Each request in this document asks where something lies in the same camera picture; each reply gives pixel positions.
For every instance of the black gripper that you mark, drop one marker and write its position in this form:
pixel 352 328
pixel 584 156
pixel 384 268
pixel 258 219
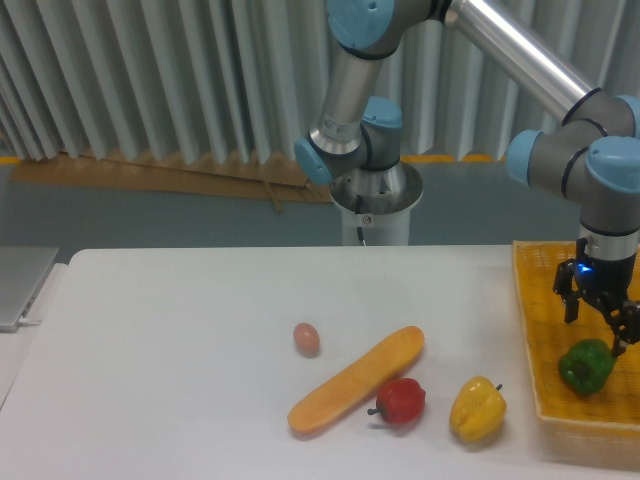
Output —
pixel 603 284

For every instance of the green bell pepper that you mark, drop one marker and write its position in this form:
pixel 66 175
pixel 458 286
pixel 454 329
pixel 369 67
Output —
pixel 586 366

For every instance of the red bell pepper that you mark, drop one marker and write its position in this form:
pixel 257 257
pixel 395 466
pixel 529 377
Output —
pixel 399 401

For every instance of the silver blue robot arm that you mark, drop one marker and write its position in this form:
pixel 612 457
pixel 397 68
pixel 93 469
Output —
pixel 591 160

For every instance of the yellow bell pepper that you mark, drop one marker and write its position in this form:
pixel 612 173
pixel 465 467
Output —
pixel 478 410

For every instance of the yellow woven basket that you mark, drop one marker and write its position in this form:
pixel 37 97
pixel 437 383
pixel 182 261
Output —
pixel 615 409

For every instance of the long orange bread loaf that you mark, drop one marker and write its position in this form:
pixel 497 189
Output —
pixel 336 397

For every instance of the brown egg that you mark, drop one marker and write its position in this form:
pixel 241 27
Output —
pixel 306 339

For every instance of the brown cardboard sheet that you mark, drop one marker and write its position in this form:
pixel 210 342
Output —
pixel 277 181

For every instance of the silver laptop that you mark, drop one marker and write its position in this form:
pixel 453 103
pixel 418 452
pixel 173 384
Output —
pixel 24 271

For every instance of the white laptop charger plug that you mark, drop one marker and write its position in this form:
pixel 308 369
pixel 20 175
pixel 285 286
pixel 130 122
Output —
pixel 24 322

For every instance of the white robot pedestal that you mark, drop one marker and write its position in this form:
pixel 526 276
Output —
pixel 375 206

